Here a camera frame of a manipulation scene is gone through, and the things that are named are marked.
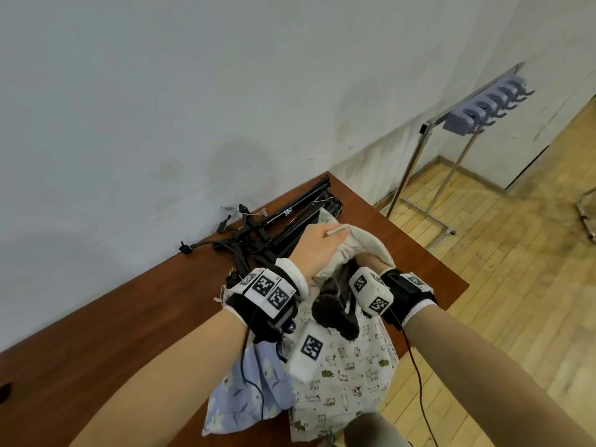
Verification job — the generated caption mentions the black tripod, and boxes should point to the black tripod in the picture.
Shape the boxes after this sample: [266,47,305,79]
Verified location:
[310,261,363,342]

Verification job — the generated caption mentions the purple hook rail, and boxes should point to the purple hook rail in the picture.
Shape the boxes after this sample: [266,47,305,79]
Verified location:
[441,74,536,137]

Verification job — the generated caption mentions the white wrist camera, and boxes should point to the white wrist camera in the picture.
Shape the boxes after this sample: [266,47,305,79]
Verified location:
[348,265,395,320]
[284,320,328,383]

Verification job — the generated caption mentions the black wrist strap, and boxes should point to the black wrist strap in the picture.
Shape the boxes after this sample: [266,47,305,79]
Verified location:
[378,268,440,330]
[221,257,309,344]

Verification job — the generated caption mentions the person's left forearm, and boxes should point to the person's left forearm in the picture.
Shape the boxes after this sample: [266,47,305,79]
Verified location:
[68,307,253,447]

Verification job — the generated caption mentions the person's right hand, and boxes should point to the person's right hand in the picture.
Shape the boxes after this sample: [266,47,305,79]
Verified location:
[355,252,393,276]

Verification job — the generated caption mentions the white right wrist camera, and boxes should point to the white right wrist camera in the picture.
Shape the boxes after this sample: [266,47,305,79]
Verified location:
[348,265,395,320]

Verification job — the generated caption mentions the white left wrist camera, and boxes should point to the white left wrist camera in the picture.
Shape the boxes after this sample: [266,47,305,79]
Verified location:
[284,320,328,383]

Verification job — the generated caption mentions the cat print fabric bag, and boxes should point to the cat print fabric bag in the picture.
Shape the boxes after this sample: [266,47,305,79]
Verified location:
[287,315,401,444]

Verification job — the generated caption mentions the thin black right cable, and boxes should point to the thin black right cable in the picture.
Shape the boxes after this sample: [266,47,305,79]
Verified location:
[385,310,440,447]

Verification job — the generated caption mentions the leaf print bag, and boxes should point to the leaf print bag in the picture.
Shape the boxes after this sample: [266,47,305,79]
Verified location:
[310,221,397,286]

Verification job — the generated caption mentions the person's left hand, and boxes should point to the person's left hand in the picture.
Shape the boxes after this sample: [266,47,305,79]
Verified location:
[286,222,352,286]

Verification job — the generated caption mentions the metal clothes rack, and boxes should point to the metal clothes rack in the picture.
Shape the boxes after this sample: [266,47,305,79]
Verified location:
[384,61,528,253]

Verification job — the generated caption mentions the blue fabric bag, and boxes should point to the blue fabric bag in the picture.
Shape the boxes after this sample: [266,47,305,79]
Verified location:
[200,341,296,438]

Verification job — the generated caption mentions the black right wrist strap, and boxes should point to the black right wrist strap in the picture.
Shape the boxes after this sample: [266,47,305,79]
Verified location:
[378,268,440,330]

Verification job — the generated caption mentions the pile of black tripods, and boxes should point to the pile of black tripods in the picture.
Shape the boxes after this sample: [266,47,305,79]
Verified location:
[210,174,345,276]

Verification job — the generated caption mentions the black left wrist strap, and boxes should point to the black left wrist strap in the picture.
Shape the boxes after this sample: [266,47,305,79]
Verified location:
[221,257,309,344]

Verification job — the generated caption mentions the person's right forearm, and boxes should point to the person's right forearm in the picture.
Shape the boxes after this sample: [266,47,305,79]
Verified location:
[402,304,596,447]

